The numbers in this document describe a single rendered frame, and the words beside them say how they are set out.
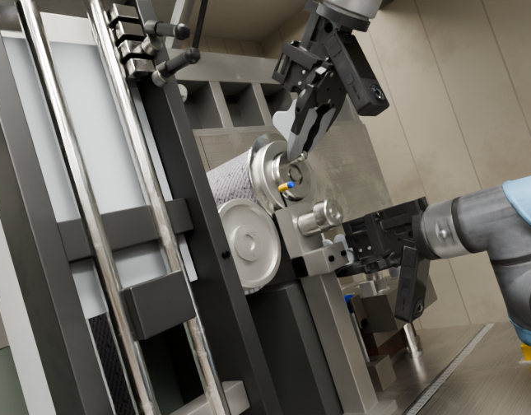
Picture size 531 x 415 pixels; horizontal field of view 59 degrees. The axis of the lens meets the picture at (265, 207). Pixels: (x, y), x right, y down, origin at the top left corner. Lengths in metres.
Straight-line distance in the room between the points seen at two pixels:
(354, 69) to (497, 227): 0.25
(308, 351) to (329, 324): 0.05
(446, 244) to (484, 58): 2.98
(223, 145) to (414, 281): 0.60
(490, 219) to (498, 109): 2.93
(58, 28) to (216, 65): 0.72
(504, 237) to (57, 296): 0.48
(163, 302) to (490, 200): 0.40
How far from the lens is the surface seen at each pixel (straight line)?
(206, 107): 1.20
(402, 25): 3.83
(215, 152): 1.09
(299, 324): 0.66
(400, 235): 0.68
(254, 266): 0.63
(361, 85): 0.61
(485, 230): 0.62
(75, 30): 0.56
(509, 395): 0.68
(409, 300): 0.70
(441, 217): 0.63
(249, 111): 1.30
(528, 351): 0.76
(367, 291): 0.80
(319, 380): 0.68
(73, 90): 0.43
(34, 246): 0.34
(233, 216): 0.62
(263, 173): 0.67
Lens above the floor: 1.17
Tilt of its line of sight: 4 degrees up
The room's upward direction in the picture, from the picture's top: 18 degrees counter-clockwise
